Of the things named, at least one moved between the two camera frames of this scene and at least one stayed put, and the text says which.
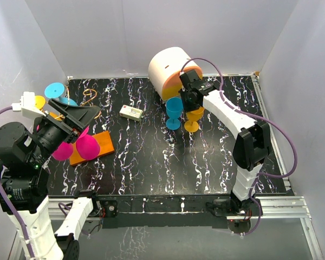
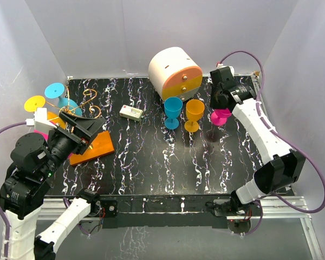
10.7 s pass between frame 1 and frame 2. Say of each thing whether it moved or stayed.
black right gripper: moved
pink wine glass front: moved
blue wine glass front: stayed
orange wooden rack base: stayed
